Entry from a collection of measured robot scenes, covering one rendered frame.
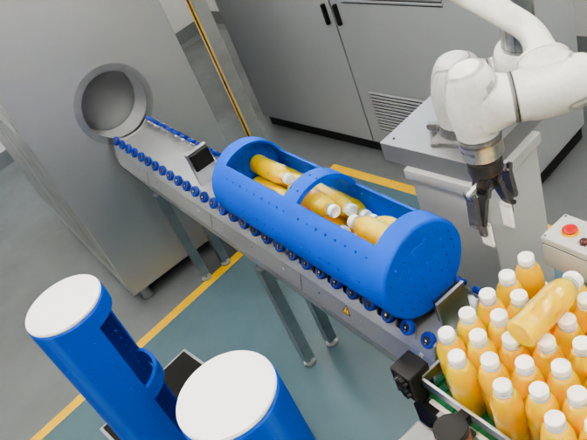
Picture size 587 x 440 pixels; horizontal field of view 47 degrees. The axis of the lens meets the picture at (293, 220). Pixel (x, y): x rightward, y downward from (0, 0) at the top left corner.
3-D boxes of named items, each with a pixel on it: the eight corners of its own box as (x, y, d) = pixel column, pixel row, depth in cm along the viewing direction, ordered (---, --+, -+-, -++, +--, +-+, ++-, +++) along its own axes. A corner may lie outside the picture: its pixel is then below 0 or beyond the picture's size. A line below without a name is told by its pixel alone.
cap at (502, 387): (506, 401, 138) (504, 395, 137) (489, 391, 140) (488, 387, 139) (516, 387, 139) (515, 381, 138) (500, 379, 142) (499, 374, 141)
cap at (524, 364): (532, 357, 143) (530, 352, 142) (536, 372, 140) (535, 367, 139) (513, 361, 144) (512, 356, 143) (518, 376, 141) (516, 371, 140)
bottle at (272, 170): (265, 153, 238) (296, 167, 224) (265, 172, 240) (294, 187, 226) (249, 154, 234) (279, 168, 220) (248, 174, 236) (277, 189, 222)
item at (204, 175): (218, 171, 279) (203, 140, 270) (223, 174, 276) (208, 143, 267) (199, 184, 276) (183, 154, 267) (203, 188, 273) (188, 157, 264)
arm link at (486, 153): (446, 139, 138) (452, 161, 142) (481, 150, 131) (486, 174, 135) (475, 115, 141) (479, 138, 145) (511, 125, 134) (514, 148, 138)
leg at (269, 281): (311, 354, 310) (263, 259, 274) (318, 360, 306) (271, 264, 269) (301, 363, 309) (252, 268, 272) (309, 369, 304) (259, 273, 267)
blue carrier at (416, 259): (290, 179, 250) (258, 119, 233) (473, 269, 185) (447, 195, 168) (234, 228, 242) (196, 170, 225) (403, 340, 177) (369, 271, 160)
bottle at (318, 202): (293, 175, 206) (330, 195, 192) (307, 185, 211) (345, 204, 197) (281, 195, 206) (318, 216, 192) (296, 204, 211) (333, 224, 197)
